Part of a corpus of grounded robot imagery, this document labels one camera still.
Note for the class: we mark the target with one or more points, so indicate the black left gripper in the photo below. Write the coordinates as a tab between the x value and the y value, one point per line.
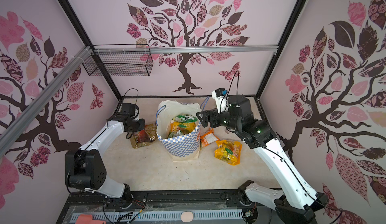
141	125

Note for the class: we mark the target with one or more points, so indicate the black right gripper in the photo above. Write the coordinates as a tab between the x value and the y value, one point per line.
209	118

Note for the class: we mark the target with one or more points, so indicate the orange snack bag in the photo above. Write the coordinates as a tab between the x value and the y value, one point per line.
207	138

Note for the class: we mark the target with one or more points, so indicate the blue checkered paper bag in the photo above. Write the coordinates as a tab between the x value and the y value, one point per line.
181	148

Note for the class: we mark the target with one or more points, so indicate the yellow snack bag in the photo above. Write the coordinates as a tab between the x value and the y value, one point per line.
228	151

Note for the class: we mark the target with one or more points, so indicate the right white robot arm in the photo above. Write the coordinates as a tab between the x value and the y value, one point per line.
297	201

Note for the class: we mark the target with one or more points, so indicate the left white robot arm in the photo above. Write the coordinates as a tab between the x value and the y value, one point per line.
84	167

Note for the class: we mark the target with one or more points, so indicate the green snack bag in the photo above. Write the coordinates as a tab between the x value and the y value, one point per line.
185	118

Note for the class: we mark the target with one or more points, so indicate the green yellow fox candy bag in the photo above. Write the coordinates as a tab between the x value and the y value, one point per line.
179	129

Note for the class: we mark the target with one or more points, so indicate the beige oval sticker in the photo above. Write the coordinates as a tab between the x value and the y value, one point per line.
187	217

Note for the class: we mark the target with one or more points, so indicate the red object bottom edge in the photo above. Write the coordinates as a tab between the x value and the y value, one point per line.
88	219

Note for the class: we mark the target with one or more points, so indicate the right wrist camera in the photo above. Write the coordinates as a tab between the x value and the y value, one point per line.
220	97

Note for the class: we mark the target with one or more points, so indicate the black wire basket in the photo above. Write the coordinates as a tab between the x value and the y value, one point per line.
120	60

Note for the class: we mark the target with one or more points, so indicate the aluminium rail back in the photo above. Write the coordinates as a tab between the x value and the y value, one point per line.
199	49

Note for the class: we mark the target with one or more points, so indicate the aluminium rail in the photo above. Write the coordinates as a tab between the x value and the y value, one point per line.
12	133
199	49

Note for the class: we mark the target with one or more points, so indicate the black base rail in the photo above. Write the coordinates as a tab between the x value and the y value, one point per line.
231	198

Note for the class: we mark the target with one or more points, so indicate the white vented cable duct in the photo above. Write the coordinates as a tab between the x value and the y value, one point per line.
167	216

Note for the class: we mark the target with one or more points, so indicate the aluminium rail left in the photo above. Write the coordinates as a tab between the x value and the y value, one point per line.
12	133

